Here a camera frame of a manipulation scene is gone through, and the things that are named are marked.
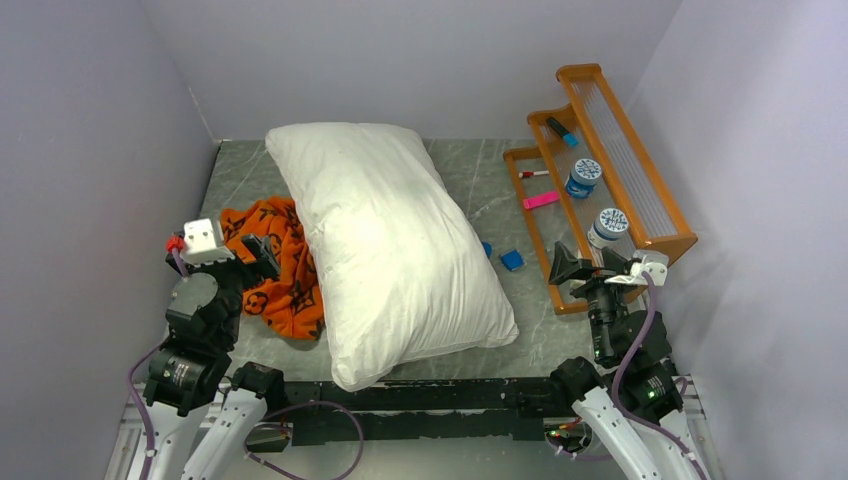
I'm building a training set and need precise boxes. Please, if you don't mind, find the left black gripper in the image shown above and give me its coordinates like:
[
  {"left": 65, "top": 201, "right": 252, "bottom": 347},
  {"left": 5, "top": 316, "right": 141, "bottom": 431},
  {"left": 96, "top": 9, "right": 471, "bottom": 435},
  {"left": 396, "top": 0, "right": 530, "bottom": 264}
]
[{"left": 168, "top": 231, "right": 278, "bottom": 344}]

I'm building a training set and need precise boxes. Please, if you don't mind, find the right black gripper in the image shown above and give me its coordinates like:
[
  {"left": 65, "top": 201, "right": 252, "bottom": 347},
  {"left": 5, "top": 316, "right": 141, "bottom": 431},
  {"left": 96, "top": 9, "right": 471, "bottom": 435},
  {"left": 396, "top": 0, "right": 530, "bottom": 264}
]
[{"left": 548, "top": 239, "right": 638, "bottom": 360}]

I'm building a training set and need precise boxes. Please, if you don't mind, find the orange wooden rack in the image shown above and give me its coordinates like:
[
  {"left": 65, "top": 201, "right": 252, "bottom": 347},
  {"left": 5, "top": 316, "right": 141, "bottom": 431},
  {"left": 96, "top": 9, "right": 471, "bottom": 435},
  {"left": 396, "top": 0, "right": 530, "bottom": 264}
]
[{"left": 503, "top": 64, "right": 697, "bottom": 275}]

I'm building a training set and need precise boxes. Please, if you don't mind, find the orange patterned pillowcase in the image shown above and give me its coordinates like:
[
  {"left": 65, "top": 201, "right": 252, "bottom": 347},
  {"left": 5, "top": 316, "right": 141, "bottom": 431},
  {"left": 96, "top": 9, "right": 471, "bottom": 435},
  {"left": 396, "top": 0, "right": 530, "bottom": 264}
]
[{"left": 219, "top": 195, "right": 326, "bottom": 342}]

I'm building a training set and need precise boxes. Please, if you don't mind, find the white pillow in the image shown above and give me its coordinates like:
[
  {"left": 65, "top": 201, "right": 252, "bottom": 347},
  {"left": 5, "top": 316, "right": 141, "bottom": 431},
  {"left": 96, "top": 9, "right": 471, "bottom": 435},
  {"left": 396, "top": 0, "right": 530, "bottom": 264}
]
[{"left": 265, "top": 122, "right": 519, "bottom": 392}]

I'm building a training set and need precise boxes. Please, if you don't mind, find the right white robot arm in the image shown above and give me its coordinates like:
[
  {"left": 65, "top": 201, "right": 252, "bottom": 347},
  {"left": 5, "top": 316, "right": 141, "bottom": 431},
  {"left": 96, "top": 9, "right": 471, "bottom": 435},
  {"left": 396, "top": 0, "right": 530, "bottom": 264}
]
[{"left": 548, "top": 242, "right": 709, "bottom": 479}]

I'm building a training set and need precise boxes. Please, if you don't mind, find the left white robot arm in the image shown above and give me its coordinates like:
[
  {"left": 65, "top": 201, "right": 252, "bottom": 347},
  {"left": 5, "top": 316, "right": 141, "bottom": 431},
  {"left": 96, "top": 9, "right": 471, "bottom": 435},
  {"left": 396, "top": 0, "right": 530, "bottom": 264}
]
[{"left": 131, "top": 234, "right": 286, "bottom": 479}]

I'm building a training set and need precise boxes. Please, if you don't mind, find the blue block front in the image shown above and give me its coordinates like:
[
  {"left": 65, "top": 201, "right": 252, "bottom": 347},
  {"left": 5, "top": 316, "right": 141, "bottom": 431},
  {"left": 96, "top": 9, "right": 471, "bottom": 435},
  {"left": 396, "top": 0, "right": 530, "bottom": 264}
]
[{"left": 499, "top": 249, "right": 526, "bottom": 272}]

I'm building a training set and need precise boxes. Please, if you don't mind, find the blue white round jar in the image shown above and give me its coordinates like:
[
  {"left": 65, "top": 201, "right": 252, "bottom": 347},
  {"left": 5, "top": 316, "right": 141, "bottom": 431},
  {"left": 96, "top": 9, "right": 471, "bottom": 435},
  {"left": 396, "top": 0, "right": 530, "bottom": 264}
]
[{"left": 565, "top": 158, "right": 603, "bottom": 199}]

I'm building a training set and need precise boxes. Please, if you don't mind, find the red white pen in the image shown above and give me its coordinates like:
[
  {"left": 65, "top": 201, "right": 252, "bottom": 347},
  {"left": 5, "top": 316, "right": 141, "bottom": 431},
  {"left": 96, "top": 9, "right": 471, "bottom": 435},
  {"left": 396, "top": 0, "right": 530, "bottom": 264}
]
[{"left": 518, "top": 170, "right": 550, "bottom": 179}]

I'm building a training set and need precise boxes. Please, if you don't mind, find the black marker blue cap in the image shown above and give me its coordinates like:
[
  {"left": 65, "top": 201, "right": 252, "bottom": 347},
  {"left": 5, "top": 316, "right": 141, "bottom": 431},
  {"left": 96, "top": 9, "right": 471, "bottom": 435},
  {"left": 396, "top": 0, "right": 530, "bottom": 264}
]
[{"left": 545, "top": 117, "right": 579, "bottom": 148}]

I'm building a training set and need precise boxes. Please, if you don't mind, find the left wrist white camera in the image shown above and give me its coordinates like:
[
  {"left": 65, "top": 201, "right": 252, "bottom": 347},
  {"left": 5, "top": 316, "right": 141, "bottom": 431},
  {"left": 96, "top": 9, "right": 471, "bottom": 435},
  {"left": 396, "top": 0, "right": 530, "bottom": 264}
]
[{"left": 165, "top": 218, "right": 235, "bottom": 266}]

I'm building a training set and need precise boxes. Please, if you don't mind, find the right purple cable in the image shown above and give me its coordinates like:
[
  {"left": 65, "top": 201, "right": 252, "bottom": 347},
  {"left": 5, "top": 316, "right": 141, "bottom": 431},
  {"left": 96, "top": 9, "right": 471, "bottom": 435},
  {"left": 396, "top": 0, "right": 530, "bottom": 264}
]
[{"left": 549, "top": 271, "right": 710, "bottom": 480}]

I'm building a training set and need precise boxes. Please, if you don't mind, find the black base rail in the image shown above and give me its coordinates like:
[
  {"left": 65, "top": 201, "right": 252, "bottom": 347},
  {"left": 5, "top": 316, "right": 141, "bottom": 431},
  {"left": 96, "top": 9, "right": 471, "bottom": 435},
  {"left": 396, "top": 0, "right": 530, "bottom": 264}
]
[{"left": 269, "top": 377, "right": 577, "bottom": 446}]

